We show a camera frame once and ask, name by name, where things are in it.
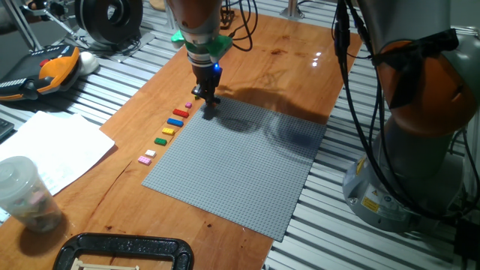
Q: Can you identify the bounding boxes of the wooden work board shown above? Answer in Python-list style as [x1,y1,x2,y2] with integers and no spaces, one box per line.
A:
[0,9,363,270]

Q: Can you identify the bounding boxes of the black metal C-clamp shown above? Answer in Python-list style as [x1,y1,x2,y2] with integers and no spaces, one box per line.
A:
[52,232,195,270]

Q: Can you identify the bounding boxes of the black computer keyboard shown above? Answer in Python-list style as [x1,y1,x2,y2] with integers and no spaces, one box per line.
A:
[0,118,15,143]

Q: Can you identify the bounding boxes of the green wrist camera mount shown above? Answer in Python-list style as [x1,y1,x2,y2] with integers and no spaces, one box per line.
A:
[171,29,233,64]

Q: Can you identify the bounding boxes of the black wire stand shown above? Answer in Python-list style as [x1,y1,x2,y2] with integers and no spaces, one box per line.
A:
[220,9,236,30]

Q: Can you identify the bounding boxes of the orange black teach pendant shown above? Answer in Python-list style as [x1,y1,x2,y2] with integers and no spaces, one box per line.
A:
[0,43,82,102]

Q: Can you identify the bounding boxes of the silver aluminium post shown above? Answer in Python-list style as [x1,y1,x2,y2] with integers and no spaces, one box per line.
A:
[280,0,305,20]

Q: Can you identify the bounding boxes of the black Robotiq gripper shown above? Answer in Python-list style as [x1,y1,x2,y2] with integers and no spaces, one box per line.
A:
[190,63,223,105]

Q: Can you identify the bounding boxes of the white computer mouse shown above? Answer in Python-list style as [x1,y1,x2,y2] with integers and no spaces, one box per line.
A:
[77,51,101,76]

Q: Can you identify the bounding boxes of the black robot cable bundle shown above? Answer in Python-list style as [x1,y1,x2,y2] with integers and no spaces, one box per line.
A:
[224,0,480,226]

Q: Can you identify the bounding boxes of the small wooden compartment tray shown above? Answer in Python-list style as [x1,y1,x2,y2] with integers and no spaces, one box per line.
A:
[70,257,140,270]

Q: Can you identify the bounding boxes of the black round spool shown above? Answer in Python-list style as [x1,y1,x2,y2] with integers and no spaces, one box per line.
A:
[73,0,144,45]

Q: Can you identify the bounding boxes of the white paper sheets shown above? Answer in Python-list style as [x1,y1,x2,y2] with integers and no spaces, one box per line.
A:
[0,110,116,224]

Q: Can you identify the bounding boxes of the grey Lego baseplate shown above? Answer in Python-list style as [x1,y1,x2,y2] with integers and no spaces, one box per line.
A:
[141,95,327,242]

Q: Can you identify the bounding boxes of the clear plastic cup with lid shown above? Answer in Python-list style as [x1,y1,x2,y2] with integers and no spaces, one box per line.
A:
[0,155,64,234]

